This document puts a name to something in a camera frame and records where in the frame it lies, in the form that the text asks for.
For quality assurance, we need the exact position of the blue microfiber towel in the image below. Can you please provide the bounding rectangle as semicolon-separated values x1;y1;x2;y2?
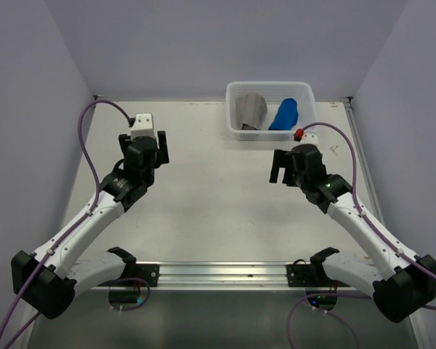
269;98;299;131

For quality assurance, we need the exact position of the grey terry towel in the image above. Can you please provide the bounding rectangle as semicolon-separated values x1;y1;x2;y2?
235;93;267;131

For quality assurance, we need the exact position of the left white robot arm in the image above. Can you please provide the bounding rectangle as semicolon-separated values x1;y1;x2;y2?
11;131;169;319

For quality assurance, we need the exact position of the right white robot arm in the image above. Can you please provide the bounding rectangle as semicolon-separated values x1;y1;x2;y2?
270;144;436;323

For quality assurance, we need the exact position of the white perforated plastic basket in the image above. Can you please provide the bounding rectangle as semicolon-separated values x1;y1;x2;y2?
225;81;319;141

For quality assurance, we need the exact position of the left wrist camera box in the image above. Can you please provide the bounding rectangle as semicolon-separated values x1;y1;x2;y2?
130;113;156;140

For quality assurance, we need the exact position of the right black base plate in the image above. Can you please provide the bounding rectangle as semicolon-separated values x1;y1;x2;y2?
285;260;348;288

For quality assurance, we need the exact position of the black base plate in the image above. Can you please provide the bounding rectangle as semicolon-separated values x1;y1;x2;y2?
285;260;348;288
100;262;160;287

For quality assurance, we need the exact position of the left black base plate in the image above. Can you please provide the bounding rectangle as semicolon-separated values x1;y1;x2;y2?
100;262;160;287

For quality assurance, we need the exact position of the aluminium mounting rail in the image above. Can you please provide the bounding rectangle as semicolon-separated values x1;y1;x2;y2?
72;260;364;292

